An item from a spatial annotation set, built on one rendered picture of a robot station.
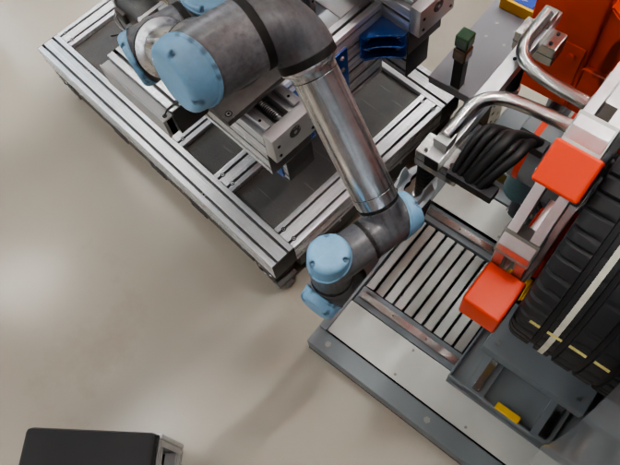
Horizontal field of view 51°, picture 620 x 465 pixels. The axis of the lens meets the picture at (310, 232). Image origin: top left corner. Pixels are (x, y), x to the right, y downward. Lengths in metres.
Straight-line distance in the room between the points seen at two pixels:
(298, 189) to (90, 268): 0.78
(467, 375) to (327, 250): 0.92
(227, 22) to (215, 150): 1.24
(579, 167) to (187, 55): 0.57
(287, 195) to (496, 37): 0.78
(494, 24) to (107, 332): 1.55
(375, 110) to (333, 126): 1.16
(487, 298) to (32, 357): 1.57
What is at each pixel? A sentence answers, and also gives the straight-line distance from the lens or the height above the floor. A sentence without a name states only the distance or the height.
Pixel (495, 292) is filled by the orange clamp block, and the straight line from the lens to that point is 1.17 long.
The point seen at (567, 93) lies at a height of 1.01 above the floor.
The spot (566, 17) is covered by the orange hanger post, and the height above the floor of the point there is 0.80.
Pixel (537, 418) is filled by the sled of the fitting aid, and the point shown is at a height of 0.15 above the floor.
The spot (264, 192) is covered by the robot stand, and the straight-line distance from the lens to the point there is 2.04.
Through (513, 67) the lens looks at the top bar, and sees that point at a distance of 1.30.
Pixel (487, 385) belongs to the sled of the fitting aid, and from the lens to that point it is 1.87.
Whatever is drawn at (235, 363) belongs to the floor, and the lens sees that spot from 2.07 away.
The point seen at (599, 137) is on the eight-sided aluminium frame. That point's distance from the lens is 1.07.
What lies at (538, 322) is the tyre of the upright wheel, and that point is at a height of 0.90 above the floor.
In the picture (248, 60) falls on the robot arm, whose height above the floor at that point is 1.27.
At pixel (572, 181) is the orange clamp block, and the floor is 1.14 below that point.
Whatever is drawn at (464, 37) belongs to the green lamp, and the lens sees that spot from 1.77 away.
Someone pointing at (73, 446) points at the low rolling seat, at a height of 0.34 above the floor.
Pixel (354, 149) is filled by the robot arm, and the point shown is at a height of 1.10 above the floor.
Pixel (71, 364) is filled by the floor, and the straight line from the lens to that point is 2.24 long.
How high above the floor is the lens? 1.97
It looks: 64 degrees down
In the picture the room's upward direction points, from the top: 12 degrees counter-clockwise
